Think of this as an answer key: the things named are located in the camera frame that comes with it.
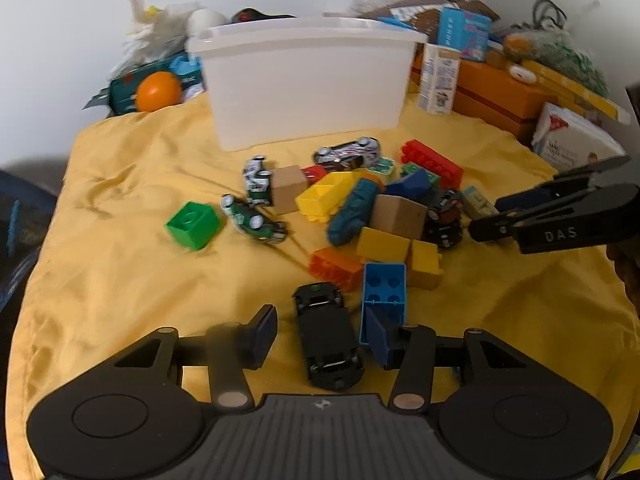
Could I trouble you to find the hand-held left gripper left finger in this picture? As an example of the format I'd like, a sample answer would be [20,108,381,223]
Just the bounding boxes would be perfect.
[114,304,279,412]

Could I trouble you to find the green patterned toy block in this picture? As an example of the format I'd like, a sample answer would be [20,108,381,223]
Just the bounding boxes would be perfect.
[372,157,398,183]

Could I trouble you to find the small wooden cube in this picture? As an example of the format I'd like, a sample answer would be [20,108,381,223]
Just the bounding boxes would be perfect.
[270,165,307,216]

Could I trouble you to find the black red device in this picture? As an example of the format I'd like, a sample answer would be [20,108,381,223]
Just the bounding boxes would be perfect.
[232,7,297,26]

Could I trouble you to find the green studded toy block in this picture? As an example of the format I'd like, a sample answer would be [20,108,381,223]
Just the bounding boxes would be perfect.
[402,162,441,187]

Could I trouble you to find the striped toy race car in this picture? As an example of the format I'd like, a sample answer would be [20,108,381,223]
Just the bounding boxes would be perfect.
[314,136,382,171]

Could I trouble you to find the orange toy block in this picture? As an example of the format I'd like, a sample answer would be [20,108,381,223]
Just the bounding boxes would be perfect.
[308,247,364,292]

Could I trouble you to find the green white toy car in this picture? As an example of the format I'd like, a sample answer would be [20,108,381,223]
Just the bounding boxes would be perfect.
[221,194,287,244]

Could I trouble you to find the white cup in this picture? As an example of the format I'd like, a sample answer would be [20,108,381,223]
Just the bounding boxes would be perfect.
[187,9,230,38]

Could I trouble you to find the blue printed box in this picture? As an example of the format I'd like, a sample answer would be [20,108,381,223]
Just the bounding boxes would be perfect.
[437,7,493,63]

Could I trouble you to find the blue patterned chair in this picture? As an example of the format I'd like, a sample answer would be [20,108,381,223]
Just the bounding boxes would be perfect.
[0,167,60,313]

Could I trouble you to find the white tissue packet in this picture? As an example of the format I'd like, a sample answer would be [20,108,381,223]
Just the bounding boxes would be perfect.
[531,102,626,173]

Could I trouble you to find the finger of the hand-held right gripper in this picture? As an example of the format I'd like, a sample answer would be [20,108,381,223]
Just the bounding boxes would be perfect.
[495,155,632,213]
[468,183,640,243]

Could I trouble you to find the large wooden cube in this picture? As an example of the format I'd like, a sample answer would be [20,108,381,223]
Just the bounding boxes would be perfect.
[371,194,428,241]

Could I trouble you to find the white drink carton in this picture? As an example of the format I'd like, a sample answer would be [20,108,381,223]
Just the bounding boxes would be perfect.
[417,44,461,115]

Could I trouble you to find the dark cables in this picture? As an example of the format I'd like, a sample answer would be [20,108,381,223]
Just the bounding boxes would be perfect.
[532,0,568,30]

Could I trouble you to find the crumpled white plastic bag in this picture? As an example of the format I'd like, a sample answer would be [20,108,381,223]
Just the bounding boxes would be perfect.
[122,0,201,63]

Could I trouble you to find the net bag of green items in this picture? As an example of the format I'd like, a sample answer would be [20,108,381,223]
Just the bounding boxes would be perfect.
[502,27,608,98]

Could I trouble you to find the brown cardboard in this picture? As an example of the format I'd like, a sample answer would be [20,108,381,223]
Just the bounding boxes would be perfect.
[325,0,501,32]

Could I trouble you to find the white blue printed packet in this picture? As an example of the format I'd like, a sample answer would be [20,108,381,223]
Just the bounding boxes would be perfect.
[390,7,441,24]

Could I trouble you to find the black red toy car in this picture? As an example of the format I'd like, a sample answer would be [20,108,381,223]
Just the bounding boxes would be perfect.
[425,189,465,249]

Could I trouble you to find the orange fruit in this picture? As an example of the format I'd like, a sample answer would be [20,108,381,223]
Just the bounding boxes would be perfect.
[136,72,182,112]

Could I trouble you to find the orange box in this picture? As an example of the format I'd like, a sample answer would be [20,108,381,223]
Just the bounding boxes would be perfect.
[410,55,558,147]

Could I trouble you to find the white plastic container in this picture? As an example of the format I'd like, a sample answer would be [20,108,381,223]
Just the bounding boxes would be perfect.
[186,16,428,152]

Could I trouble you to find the teal plastic packet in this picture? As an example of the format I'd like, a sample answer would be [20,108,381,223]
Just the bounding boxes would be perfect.
[82,60,201,117]

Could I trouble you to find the light blue plastic item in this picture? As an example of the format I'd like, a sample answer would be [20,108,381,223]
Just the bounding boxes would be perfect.
[170,55,203,91]

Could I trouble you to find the white green toy van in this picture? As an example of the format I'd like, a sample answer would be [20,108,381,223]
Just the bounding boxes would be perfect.
[242,156,275,207]

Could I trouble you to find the long yellow box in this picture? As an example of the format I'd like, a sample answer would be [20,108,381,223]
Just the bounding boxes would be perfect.
[520,59,632,123]

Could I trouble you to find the flat yellow toy block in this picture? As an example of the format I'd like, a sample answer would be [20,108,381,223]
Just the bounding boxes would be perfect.
[356,227,412,265]

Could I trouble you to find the long red toy block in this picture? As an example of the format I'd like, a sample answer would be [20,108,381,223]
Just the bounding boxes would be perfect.
[400,140,464,191]

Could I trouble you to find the small yellow toy block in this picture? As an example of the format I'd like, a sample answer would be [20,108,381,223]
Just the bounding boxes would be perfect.
[410,240,444,289]

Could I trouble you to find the large yellow toy block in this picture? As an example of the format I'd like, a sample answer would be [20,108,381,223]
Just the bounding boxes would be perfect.
[295,171,358,223]

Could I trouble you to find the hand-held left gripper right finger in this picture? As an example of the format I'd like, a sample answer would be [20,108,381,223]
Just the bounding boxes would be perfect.
[361,306,546,412]

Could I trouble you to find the yellow cloth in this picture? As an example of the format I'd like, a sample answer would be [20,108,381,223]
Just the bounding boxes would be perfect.
[5,92,636,480]

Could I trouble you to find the dark blue toy block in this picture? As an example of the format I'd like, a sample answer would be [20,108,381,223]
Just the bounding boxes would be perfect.
[385,168,432,201]

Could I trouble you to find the light blue toy block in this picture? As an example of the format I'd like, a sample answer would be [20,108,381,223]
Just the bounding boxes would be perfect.
[359,262,407,348]

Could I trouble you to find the dark blue plastic toy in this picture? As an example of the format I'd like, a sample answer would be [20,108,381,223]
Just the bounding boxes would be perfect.
[327,180,386,247]

